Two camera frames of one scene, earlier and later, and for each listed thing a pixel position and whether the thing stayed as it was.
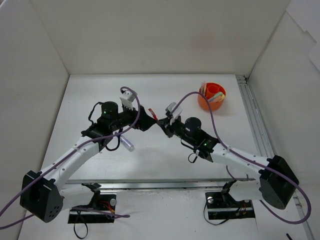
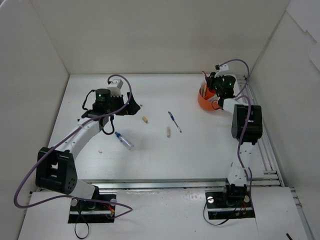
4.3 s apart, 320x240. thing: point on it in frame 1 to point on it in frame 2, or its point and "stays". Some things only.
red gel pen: x=153 y=114 to x=205 y=75
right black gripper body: x=169 y=128 to x=212 y=81
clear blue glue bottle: x=127 y=144 stays
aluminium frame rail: x=264 y=144 stays
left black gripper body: x=141 y=118 to x=125 y=105
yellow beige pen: x=204 y=89 stays
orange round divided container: x=212 y=88 stays
